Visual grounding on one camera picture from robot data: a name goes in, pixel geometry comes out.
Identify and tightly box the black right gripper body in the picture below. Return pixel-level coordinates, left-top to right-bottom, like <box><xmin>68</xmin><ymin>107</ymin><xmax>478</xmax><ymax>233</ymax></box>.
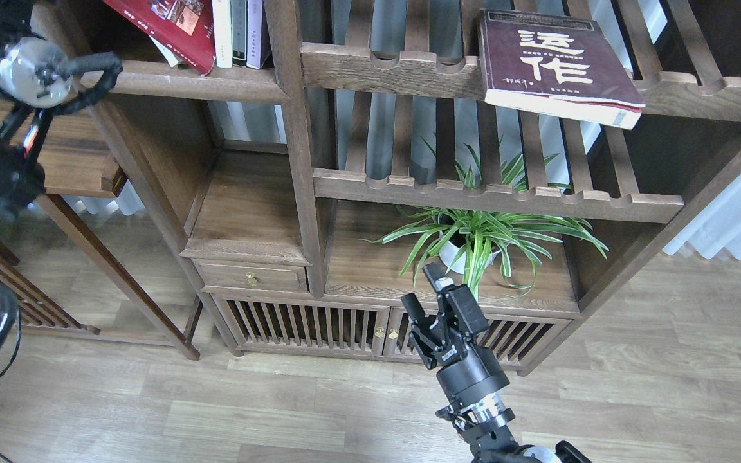
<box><xmin>410</xmin><ymin>286</ymin><xmax>509</xmax><ymax>412</ymax></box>

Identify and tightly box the dark maroon large book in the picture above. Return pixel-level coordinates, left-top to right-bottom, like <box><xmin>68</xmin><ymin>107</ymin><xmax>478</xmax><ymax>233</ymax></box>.
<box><xmin>479</xmin><ymin>9</ymin><xmax>646</xmax><ymax>130</ymax></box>

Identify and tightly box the yellow green book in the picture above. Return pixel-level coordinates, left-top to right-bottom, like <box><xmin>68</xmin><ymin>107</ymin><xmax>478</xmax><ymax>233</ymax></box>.
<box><xmin>148</xmin><ymin>36</ymin><xmax>191</xmax><ymax>69</ymax></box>

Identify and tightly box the red paperback book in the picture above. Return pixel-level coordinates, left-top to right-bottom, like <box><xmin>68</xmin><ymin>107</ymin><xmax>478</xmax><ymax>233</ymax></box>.
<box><xmin>105</xmin><ymin>1</ymin><xmax>215</xmax><ymax>75</ymax></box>

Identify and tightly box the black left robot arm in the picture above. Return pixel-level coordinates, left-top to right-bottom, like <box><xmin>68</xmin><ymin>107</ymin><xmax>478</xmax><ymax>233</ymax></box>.
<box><xmin>0</xmin><ymin>1</ymin><xmax>123</xmax><ymax>214</ymax></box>

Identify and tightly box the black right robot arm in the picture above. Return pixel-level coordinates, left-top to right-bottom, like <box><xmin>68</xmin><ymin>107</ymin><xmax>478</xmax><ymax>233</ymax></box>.
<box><xmin>401</xmin><ymin>263</ymin><xmax>589</xmax><ymax>462</ymax></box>

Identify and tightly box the white plant pot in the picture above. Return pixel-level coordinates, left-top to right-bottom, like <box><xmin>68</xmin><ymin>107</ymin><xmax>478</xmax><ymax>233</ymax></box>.
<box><xmin>440</xmin><ymin>231</ymin><xmax>502</xmax><ymax>280</ymax></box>

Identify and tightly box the green spider plant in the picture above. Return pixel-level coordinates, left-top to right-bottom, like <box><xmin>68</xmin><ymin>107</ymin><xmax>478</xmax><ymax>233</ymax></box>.
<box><xmin>363</xmin><ymin>133</ymin><xmax>610</xmax><ymax>353</ymax></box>

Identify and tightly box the brass drawer knob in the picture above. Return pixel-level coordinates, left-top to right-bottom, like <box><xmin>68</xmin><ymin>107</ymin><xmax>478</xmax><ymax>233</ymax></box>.
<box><xmin>245</xmin><ymin>272</ymin><xmax>259</xmax><ymax>287</ymax></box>

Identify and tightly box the wooden bookshelf unit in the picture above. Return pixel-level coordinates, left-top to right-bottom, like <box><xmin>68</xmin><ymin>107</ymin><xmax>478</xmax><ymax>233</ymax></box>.
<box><xmin>33</xmin><ymin>1</ymin><xmax>741</xmax><ymax>375</ymax></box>

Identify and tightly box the lilac upright book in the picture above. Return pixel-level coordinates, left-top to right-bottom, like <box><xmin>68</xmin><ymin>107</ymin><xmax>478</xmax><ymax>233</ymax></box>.
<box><xmin>245</xmin><ymin>0</ymin><xmax>271</xmax><ymax>69</ymax></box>

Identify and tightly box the dark grey upright book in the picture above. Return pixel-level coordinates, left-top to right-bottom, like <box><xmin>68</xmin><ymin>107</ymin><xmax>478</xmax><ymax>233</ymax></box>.
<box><xmin>230</xmin><ymin>0</ymin><xmax>248</xmax><ymax>66</ymax></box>

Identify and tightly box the white upright book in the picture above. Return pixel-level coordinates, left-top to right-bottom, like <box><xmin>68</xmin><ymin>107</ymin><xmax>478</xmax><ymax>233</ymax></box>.
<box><xmin>211</xmin><ymin>0</ymin><xmax>234</xmax><ymax>69</ymax></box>

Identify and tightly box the wooden side table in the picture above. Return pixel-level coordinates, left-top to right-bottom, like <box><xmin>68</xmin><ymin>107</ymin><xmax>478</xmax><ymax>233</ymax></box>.
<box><xmin>0</xmin><ymin>113</ymin><xmax>202</xmax><ymax>360</ymax></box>

